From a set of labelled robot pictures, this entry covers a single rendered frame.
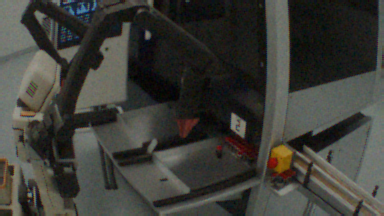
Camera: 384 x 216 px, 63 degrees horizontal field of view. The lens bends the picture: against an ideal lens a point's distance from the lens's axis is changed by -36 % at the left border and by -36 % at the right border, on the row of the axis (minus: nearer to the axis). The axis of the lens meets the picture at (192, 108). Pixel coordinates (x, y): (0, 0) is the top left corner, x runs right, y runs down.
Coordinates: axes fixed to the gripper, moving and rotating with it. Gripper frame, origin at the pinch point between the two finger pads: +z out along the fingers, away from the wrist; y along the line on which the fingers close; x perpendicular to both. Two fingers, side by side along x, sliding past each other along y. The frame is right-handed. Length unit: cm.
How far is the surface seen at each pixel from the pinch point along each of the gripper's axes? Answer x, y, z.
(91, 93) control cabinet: 88, 2, 21
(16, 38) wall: 543, -19, 85
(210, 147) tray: 18.0, 25.8, 16.2
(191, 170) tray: 7.5, 11.5, 18.5
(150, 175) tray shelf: 10.8, -2.6, 21.1
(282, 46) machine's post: -12.9, 22.1, -33.6
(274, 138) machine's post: -13.3, 26.6, -1.7
